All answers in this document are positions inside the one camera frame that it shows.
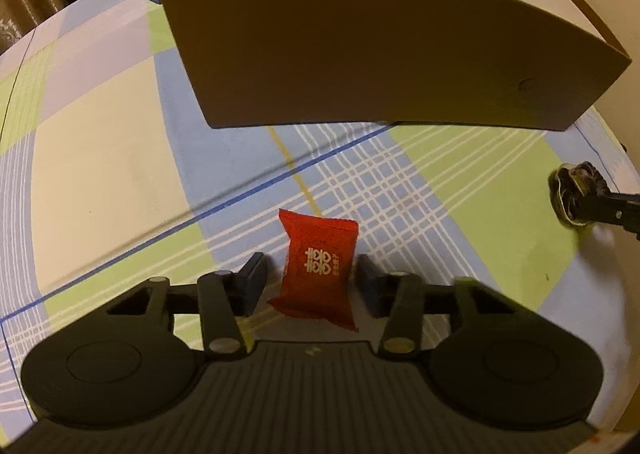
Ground dark patterned sock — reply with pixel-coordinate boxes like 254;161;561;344
549;161;612;227

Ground red wedding candy pouch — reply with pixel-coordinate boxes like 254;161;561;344
268;209;359;331

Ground plaid bed sheet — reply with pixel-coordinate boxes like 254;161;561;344
1;0;639;442

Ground brown cardboard storage box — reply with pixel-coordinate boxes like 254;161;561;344
162;0;631;131

